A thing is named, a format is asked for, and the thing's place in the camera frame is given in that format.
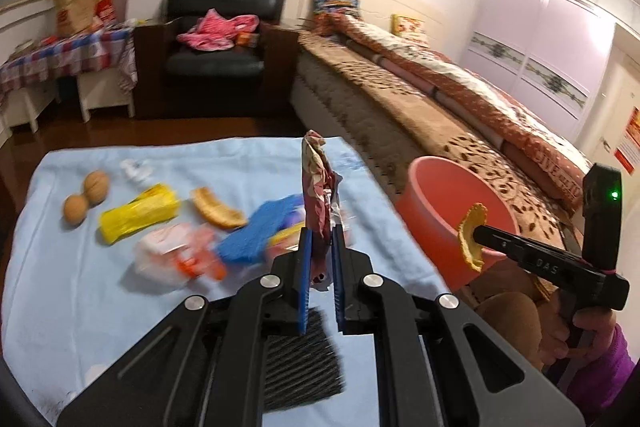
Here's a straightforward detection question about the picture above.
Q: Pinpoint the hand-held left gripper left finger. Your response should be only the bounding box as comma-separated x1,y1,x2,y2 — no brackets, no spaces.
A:
56,227,314,427

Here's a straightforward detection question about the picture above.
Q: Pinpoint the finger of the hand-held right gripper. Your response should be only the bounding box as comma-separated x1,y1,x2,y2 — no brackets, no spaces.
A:
472,225,584,281

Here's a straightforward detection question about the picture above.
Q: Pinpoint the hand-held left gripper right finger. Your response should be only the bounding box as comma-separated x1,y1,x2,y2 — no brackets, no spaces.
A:
331,224,586,427

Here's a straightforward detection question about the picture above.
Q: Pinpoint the orange peel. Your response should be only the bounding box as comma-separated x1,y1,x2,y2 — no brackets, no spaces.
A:
456,203,488,271
191,187,248,229

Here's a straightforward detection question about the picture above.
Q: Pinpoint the black knitted cloth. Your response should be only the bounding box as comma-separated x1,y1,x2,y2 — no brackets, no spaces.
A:
263,307,347,413

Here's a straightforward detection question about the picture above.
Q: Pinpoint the maroon snack wrapper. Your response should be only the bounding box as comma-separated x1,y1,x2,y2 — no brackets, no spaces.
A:
300,129,347,291

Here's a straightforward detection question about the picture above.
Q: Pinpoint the pink plastic bucket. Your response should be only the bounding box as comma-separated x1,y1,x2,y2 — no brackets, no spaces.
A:
395,156,521,293

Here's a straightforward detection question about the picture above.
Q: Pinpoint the person's purple-sleeved right forearm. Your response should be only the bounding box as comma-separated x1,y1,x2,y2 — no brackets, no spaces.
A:
564,324,637,424

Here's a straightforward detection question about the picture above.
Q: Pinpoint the person's right hand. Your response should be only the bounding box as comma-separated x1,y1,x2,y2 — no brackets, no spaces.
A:
539,301,619,363

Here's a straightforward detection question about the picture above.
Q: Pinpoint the colourful snack packet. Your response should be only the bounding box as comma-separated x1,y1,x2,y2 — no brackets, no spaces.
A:
265,206,307,260

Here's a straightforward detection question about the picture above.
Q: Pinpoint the blue snack packet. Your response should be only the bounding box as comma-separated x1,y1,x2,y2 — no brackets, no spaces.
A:
215,194,306,265

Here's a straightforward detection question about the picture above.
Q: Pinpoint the red door poster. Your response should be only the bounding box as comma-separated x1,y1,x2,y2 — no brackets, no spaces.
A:
612,107,640,172

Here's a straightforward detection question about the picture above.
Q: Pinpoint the white door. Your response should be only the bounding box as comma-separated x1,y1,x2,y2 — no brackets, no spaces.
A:
587,52,640,175

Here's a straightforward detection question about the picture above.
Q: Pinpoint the white orange plastic bag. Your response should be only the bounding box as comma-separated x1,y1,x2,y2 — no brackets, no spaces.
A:
132,223,228,286

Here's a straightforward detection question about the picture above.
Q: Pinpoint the orange floral quilt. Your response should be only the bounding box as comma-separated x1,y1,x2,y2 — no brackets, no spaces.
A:
320,14,594,204

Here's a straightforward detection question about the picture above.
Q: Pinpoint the yellow plastic bag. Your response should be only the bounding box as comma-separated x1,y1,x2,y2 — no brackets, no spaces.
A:
98,183,181,244

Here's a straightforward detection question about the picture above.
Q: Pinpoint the brown patterned blanket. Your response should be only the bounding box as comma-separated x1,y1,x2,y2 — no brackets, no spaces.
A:
297,29,587,258

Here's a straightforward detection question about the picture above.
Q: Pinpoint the lilac sliding wardrobe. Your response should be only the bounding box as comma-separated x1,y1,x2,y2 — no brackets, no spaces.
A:
460,0,618,142

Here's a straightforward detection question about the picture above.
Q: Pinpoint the clear white plastic wrapper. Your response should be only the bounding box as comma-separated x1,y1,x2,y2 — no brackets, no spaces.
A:
120,158,153,182

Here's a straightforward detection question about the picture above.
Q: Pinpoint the wrinkled walnut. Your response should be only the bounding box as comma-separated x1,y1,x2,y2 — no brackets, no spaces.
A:
82,171,111,208

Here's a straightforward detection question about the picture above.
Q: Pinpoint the light blue cloth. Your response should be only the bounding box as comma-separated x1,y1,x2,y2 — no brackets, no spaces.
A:
0,134,456,427

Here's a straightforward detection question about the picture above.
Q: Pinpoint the black leather armchair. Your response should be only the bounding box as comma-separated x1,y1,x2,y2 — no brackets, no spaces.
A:
132,0,301,120

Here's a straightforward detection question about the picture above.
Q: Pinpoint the smooth brown walnut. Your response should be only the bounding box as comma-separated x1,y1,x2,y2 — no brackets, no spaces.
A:
62,195,88,225

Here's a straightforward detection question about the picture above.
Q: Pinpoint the yellow floral pillow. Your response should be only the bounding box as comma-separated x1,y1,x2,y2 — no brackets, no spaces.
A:
391,13,431,48

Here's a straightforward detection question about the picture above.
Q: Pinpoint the pink garment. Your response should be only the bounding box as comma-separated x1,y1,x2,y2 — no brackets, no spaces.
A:
176,8,261,52

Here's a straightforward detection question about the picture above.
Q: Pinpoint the white table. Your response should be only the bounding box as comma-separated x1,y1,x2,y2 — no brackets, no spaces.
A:
0,67,136,134

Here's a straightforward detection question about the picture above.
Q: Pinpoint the colourful printed pillow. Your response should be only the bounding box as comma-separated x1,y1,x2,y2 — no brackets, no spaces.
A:
311,0,362,25

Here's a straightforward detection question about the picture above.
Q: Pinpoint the checked tablecloth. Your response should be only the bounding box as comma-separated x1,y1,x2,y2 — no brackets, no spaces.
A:
0,24,138,100

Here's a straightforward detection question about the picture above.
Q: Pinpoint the red bag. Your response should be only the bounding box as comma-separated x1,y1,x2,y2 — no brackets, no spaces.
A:
95,0,118,26

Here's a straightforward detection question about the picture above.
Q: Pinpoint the brown paper bag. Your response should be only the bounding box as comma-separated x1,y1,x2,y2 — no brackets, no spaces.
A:
54,0,103,38

